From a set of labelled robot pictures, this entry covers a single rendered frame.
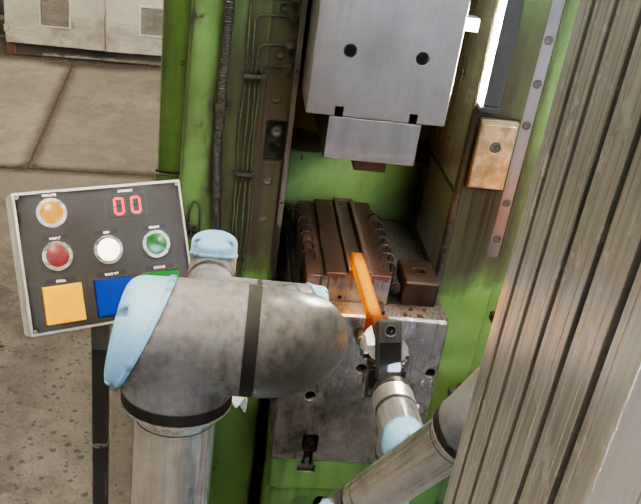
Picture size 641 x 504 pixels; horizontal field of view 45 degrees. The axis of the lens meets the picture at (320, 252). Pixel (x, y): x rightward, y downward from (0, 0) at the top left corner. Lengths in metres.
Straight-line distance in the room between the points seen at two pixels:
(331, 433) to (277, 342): 1.28
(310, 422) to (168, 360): 1.25
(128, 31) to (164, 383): 6.31
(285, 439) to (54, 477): 0.93
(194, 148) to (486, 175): 0.69
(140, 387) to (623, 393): 0.55
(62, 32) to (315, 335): 6.40
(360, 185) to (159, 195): 0.76
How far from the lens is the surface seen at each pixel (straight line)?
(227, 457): 2.34
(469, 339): 2.16
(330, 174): 2.24
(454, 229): 1.98
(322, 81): 1.65
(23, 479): 2.71
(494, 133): 1.88
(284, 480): 2.13
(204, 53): 1.77
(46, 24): 7.08
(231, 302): 0.77
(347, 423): 2.01
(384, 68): 1.65
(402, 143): 1.71
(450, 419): 1.05
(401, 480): 1.16
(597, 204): 0.40
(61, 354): 3.21
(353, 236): 2.02
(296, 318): 0.77
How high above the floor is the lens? 1.86
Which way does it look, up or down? 27 degrees down
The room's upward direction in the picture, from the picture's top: 8 degrees clockwise
